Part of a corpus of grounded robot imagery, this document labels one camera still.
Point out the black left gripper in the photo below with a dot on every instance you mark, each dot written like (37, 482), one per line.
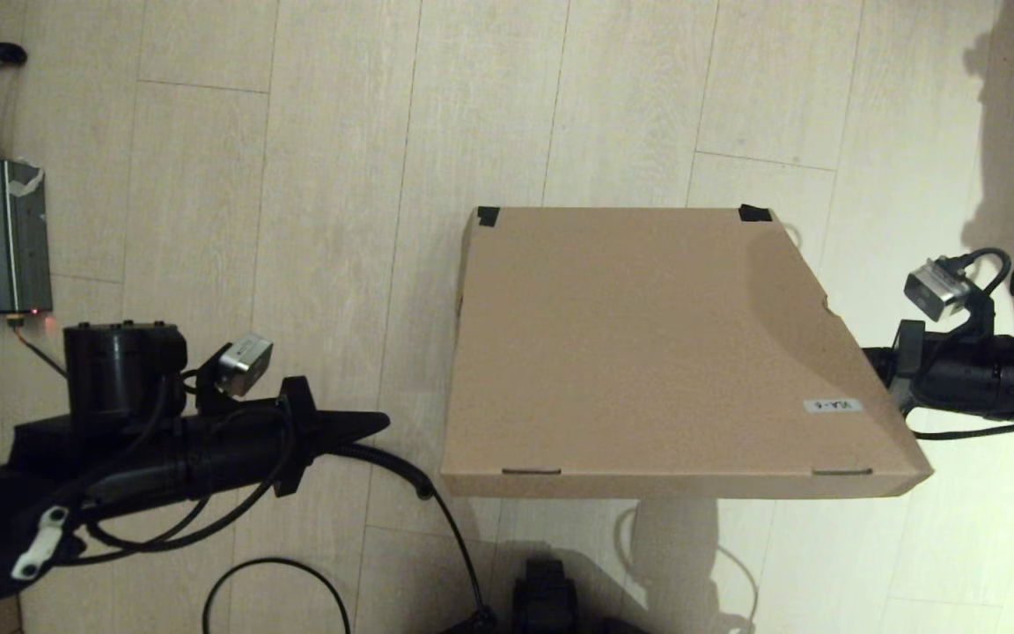
(243, 449)

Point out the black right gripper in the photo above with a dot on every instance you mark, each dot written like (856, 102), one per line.
(956, 383)

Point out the brown cardboard shoe box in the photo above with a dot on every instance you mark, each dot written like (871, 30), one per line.
(648, 352)

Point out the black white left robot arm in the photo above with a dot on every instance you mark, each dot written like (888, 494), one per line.
(120, 370)

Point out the white label sticker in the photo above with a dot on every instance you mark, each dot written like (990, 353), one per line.
(833, 406)

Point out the grey power supply unit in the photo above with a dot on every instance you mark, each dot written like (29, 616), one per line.
(1, 238)

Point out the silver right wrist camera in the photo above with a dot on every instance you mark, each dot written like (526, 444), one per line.
(938, 291)

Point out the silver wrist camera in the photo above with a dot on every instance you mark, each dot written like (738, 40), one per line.
(243, 365)
(938, 291)

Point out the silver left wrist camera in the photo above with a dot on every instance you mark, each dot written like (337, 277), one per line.
(243, 365)

